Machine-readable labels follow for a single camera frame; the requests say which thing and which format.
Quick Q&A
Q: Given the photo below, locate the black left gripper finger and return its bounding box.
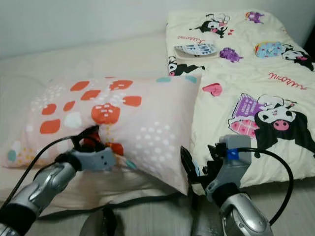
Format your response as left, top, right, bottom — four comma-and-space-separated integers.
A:
72, 126, 100, 143

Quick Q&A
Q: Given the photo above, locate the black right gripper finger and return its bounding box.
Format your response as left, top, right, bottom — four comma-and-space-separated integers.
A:
207, 144, 227, 170
181, 146, 200, 183

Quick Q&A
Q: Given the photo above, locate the pink pillow with orange patches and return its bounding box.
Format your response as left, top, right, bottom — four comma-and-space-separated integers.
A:
4, 74, 202, 196

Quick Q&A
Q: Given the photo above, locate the robot right leg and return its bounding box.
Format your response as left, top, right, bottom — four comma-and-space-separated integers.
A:
190, 196, 218, 236

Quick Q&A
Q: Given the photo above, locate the robot leg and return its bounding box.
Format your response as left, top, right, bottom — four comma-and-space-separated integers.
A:
79, 206, 119, 236
190, 196, 218, 236

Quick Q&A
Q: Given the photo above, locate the cream cartoon print blanket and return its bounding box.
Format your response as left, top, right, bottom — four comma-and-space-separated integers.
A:
166, 10, 315, 197

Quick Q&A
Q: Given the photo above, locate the robot left leg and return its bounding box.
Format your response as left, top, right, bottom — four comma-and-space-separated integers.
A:
79, 206, 119, 236

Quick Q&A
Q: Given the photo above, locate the white bed mattress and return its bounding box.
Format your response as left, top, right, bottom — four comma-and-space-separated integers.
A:
0, 30, 315, 218

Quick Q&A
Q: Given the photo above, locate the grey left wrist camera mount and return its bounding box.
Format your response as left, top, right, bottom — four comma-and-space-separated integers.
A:
74, 146, 117, 172

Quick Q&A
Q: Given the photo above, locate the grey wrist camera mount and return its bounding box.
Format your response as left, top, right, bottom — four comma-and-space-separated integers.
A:
74, 146, 117, 172
209, 135, 252, 191

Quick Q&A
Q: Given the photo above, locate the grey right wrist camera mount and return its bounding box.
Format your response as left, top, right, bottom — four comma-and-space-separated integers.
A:
209, 135, 252, 191

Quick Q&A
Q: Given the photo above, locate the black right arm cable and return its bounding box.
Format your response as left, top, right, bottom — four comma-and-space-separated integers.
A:
250, 147, 295, 227

